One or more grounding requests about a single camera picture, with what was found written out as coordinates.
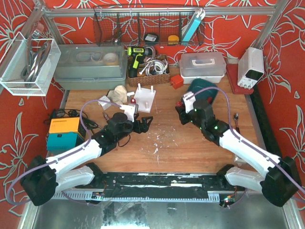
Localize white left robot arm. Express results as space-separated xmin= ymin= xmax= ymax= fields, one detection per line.
xmin=20 ymin=112 xmax=153 ymax=206

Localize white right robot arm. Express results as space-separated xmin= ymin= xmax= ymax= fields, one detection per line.
xmin=175 ymin=100 xmax=302 ymax=207

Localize small red spring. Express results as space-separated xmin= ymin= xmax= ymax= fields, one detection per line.
xmin=207 ymin=97 xmax=213 ymax=104

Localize black orange screwdriver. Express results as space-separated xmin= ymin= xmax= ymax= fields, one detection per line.
xmin=102 ymin=112 xmax=110 ymax=121

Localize white power adapter cube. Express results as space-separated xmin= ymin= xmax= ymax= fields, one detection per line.
xmin=98 ymin=95 xmax=112 ymax=110

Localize beige work glove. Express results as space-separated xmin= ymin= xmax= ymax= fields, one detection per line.
xmin=107 ymin=85 xmax=128 ymax=105

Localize white peg fixture board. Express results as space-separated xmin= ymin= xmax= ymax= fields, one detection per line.
xmin=131 ymin=83 xmax=156 ymax=113

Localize teal plastic tray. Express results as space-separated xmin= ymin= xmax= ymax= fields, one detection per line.
xmin=186 ymin=79 xmax=218 ymax=104

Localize small red box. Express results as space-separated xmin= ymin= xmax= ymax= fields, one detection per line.
xmin=170 ymin=74 xmax=183 ymax=89

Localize yellow soldering station box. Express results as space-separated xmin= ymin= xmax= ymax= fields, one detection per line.
xmin=49 ymin=117 xmax=80 ymax=134

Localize clear white storage case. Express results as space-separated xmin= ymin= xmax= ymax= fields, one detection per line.
xmin=179 ymin=52 xmax=226 ymax=84

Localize red mat under supply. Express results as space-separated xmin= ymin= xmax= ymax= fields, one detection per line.
xmin=226 ymin=64 xmax=254 ymax=95

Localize woven wicker basket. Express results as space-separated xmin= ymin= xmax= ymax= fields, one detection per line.
xmin=126 ymin=54 xmax=170 ymax=86

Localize grey-green plastic toolbox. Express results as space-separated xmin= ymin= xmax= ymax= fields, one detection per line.
xmin=54 ymin=44 xmax=128 ymax=90

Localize teal power supply box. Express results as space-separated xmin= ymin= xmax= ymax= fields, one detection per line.
xmin=47 ymin=132 xmax=84 ymax=155

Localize white bench power supply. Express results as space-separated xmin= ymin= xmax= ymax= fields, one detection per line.
xmin=237 ymin=47 xmax=264 ymax=90

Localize yellow tape measure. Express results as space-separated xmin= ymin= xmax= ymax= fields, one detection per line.
xmin=168 ymin=35 xmax=180 ymax=46

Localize light blue flat case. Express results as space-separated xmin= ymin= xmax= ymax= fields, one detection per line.
xmin=181 ymin=15 xmax=201 ymax=45

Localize grey pliers in bin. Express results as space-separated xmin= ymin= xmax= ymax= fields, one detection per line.
xmin=20 ymin=32 xmax=51 ymax=88

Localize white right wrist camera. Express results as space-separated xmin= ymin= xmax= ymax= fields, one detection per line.
xmin=183 ymin=92 xmax=196 ymax=114

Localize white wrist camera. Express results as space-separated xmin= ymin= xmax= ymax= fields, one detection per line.
xmin=120 ymin=104 xmax=138 ymax=122
xmin=183 ymin=92 xmax=196 ymax=114

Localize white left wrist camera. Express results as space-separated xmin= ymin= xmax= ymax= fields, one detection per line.
xmin=120 ymin=104 xmax=138 ymax=122

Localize black tangled cables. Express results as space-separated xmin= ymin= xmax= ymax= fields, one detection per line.
xmin=43 ymin=108 xmax=105 ymax=136

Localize red handled ratchet wrench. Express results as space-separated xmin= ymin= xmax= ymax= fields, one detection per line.
xmin=233 ymin=113 xmax=240 ymax=133

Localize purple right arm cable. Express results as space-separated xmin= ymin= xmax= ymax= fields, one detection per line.
xmin=188 ymin=86 xmax=305 ymax=208

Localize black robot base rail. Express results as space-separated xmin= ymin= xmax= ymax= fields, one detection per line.
xmin=76 ymin=172 xmax=245 ymax=199

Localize white coiled cable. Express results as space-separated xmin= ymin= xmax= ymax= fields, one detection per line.
xmin=139 ymin=59 xmax=169 ymax=76

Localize yellow-green cordless drill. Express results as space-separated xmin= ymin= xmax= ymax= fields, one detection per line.
xmin=127 ymin=46 xmax=155 ymax=78

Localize black wire wall basket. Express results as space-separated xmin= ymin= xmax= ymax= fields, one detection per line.
xmin=93 ymin=3 xmax=204 ymax=46

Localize clear acrylic wall bin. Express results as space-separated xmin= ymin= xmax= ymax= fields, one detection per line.
xmin=0 ymin=32 xmax=61 ymax=96

